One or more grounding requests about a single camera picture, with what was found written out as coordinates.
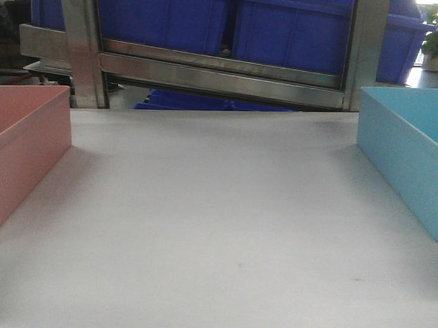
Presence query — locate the blue bin far right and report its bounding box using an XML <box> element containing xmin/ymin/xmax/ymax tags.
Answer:
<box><xmin>376</xmin><ymin>0</ymin><xmax>437</xmax><ymax>86</ymax></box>

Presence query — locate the blue bin centre left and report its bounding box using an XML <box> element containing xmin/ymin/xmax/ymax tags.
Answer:
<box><xmin>97</xmin><ymin>0</ymin><xmax>232</xmax><ymax>55</ymax></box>

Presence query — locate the blue bin lower level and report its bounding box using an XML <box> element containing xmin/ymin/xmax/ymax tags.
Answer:
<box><xmin>133</xmin><ymin>89</ymin><xmax>292</xmax><ymax>112</ymax></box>

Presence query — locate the blue bin centre right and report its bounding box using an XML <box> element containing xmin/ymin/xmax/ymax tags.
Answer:
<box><xmin>232</xmin><ymin>0</ymin><xmax>355</xmax><ymax>76</ymax></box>

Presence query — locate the blue bin far left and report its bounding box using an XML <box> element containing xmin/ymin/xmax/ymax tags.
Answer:
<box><xmin>30</xmin><ymin>0</ymin><xmax>65</xmax><ymax>31</ymax></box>

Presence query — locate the blue bin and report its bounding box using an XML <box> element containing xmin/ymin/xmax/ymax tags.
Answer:
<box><xmin>30</xmin><ymin>0</ymin><xmax>65</xmax><ymax>31</ymax></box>
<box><xmin>376</xmin><ymin>0</ymin><xmax>437</xmax><ymax>86</ymax></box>
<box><xmin>232</xmin><ymin>0</ymin><xmax>355</xmax><ymax>76</ymax></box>
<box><xmin>97</xmin><ymin>0</ymin><xmax>232</xmax><ymax>55</ymax></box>

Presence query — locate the stainless steel shelf rack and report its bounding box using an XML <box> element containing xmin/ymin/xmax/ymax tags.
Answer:
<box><xmin>19</xmin><ymin>0</ymin><xmax>390</xmax><ymax>112</ymax></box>

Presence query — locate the light blue plastic box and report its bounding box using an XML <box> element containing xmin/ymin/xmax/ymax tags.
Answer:
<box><xmin>357</xmin><ymin>86</ymin><xmax>438</xmax><ymax>242</ymax></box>

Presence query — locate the pink plastic box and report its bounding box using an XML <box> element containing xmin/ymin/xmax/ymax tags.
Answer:
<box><xmin>0</xmin><ymin>85</ymin><xmax>72</xmax><ymax>227</ymax></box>

